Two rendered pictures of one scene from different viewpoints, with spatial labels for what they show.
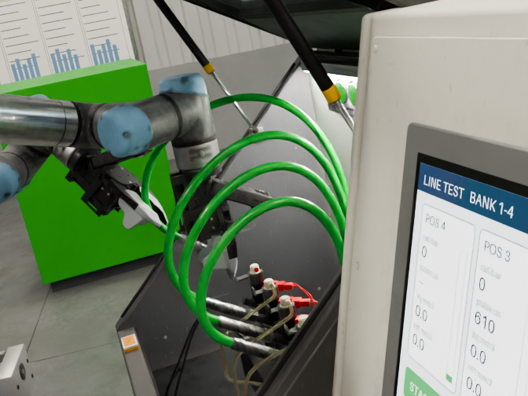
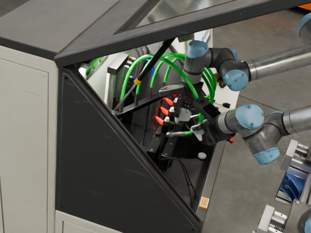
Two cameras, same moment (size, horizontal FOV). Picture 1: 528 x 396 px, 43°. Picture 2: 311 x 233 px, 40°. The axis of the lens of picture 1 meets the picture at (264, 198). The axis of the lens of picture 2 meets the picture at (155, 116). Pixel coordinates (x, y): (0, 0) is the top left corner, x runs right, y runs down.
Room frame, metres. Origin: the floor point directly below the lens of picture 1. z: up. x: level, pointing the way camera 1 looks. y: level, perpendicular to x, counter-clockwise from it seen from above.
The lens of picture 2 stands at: (2.46, 0.64, 2.15)
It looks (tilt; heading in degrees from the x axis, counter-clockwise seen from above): 35 degrees down; 206
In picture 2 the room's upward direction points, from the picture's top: 10 degrees clockwise
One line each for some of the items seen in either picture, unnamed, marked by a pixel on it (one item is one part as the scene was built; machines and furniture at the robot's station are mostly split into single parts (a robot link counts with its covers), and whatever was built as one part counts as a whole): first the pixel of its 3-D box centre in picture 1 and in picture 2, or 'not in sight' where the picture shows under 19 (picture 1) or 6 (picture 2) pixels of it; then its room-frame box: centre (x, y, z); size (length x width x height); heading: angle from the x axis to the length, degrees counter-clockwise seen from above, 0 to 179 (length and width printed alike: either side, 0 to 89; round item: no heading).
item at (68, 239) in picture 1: (91, 169); not in sight; (4.57, 1.12, 0.65); 0.95 x 0.86 x 1.30; 104
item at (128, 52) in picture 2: not in sight; (128, 61); (0.96, -0.28, 1.20); 0.13 x 0.03 x 0.31; 15
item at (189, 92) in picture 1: (185, 109); (196, 57); (1.11, 0.10, 1.44); 0.09 x 0.08 x 0.11; 135
